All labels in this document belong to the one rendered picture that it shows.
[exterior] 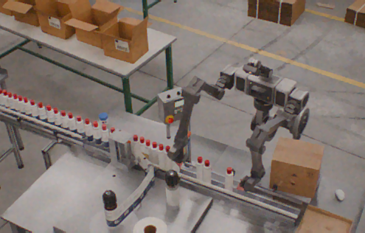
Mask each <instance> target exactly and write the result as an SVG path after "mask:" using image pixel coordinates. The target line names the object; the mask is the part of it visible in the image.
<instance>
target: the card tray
mask: <svg viewBox="0 0 365 233"><path fill-rule="evenodd" d="M353 224H354V220H353V219H351V218H347V217H344V216H343V215H337V214H335V213H332V212H329V211H327V210H324V209H321V208H319V207H317V206H313V205H307V210H306V212H305V215H304V217H303V218H302V220H301V222H300V224H299V227H298V229H297V230H296V231H295V232H294V233H350V231H351V228H352V226H353Z"/></svg>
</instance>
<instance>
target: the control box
mask: <svg viewBox="0 0 365 233"><path fill-rule="evenodd" d="M181 89H182V87H178V88H174V89H171V90H169V91H166V92H163V93H160V94H157V102H158V112H159V118H160V120H161V121H162V122H163V123H164V124H165V125H167V124H169V122H168V119H169V118H173V121H174V122H175V121H177V120H180V119H181V114H182V112H181V113H178V114H174V110H176V109H179V108H183V107H184V106H180V107H177V108H174V101H175V100H179V99H181V98H183V97H181V95H180V96H177V95H176V94H177V91H180V92H181ZM168 94H170V96H171V98H170V99H168V98H167V95H168Z"/></svg>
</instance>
